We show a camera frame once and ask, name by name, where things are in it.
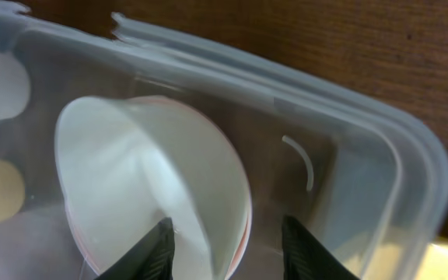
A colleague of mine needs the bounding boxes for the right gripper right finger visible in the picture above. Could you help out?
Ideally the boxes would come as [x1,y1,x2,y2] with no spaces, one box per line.
[282,215,359,280]

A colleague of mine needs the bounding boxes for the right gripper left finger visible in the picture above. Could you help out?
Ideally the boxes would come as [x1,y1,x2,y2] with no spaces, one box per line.
[96,217,176,280]

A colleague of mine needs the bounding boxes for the pink plastic bowl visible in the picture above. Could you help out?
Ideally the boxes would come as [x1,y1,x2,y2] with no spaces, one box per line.
[64,95,254,280]

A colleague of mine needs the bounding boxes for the white plastic bowl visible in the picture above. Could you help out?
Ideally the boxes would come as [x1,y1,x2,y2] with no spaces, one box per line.
[54,95,253,280]

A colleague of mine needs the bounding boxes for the yellow plastic bowl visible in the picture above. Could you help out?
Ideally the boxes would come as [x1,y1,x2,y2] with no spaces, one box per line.
[334,229,448,280]

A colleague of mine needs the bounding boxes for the clear plastic storage container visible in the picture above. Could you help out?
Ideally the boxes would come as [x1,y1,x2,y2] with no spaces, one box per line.
[0,1,448,279]

